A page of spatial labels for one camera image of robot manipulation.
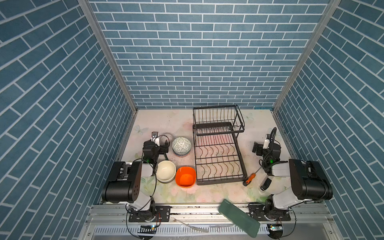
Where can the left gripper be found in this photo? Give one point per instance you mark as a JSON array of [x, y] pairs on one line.
[[160, 147]]

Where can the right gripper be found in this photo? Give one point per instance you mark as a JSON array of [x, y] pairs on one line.
[[259, 148]]

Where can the cream bowl striped outside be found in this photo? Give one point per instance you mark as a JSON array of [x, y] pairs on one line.
[[166, 171]]

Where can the orange plastic bowl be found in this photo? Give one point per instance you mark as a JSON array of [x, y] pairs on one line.
[[185, 177]]

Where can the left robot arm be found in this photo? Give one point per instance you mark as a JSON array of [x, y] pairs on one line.
[[123, 182]]

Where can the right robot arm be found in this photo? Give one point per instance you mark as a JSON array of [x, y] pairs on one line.
[[309, 182]]

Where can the black and white marker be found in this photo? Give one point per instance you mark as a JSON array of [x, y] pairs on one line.
[[265, 184]]

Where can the dark green rectangular tray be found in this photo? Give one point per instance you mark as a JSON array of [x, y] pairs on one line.
[[239, 218]]

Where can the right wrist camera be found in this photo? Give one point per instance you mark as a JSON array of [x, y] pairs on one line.
[[266, 142]]

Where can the orange handled screwdriver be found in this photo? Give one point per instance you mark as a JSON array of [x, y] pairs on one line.
[[251, 177]]

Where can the black wire dish rack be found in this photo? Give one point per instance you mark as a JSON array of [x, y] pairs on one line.
[[218, 159]]

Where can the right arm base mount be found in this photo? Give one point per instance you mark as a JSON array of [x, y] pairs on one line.
[[262, 213]]

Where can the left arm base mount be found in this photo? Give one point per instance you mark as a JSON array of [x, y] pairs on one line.
[[150, 215]]

